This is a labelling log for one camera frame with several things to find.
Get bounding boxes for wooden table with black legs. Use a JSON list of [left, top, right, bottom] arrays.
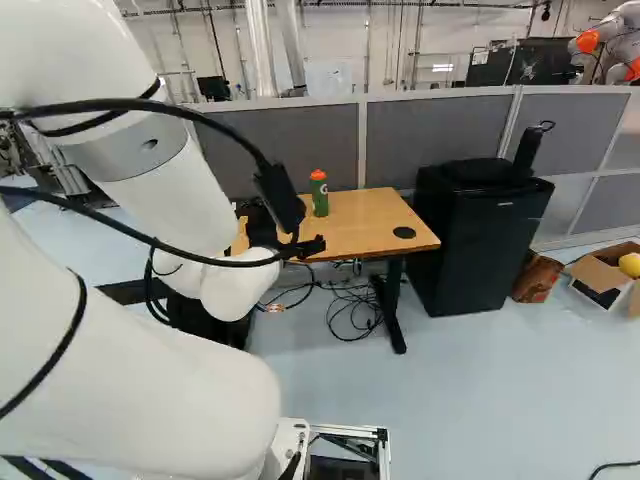
[[229, 187, 442, 355]]

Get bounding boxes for brown crumpled bag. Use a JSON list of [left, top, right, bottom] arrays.
[[510, 252, 565, 305]]

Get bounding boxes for black cabinet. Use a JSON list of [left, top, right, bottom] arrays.
[[405, 157, 556, 319]]

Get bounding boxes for grey office partition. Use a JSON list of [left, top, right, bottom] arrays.
[[189, 83, 640, 251]]

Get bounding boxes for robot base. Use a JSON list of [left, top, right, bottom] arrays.
[[259, 417, 391, 480]]

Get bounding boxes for green bottle with orange cap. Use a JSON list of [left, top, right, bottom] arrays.
[[308, 168, 332, 218]]

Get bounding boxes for black bottle with loop handle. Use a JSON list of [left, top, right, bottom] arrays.
[[512, 119, 557, 177]]

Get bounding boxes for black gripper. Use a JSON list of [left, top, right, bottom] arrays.
[[252, 162, 327, 262]]

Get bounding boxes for open cardboard box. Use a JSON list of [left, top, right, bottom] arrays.
[[564, 241, 640, 319]]

